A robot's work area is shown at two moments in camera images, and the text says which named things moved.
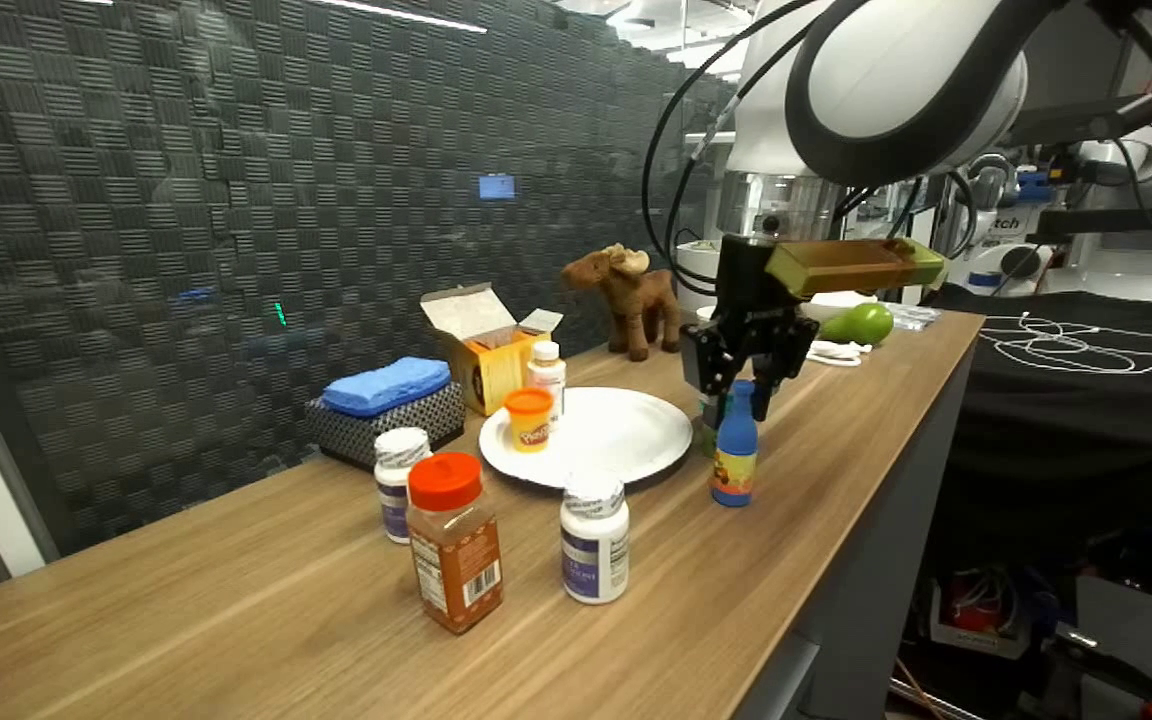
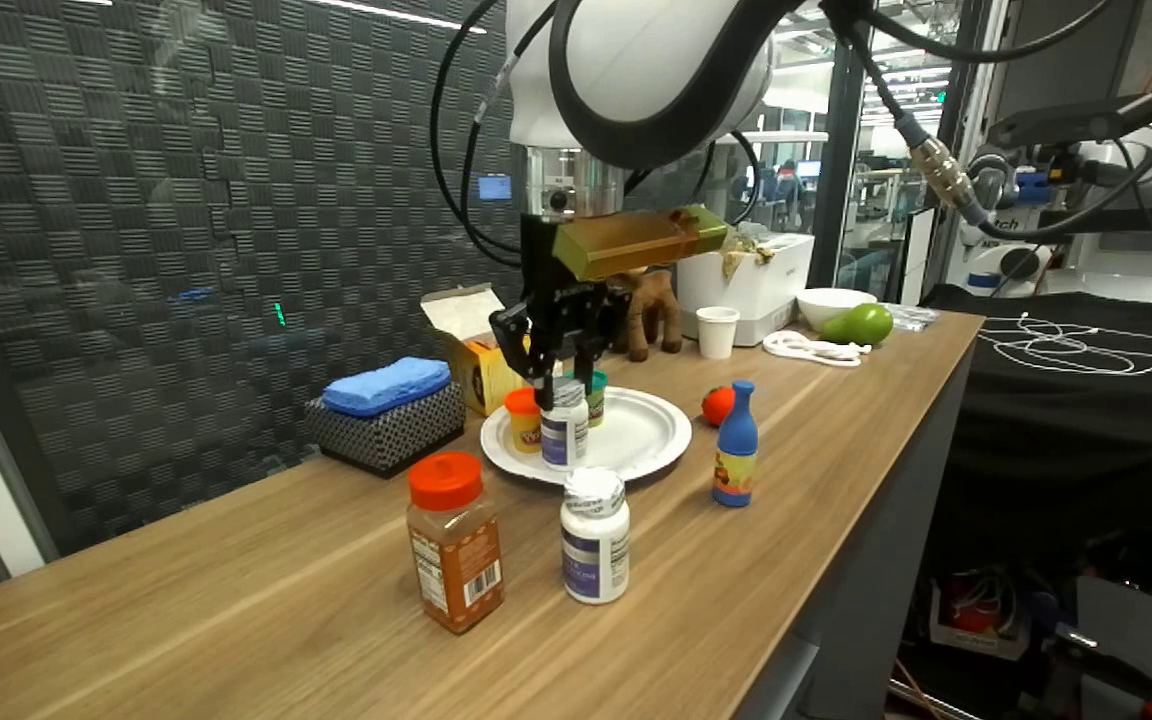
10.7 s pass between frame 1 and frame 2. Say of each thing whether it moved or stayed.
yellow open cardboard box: stayed
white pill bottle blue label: stayed
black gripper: moved
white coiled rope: stayed
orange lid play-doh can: stayed
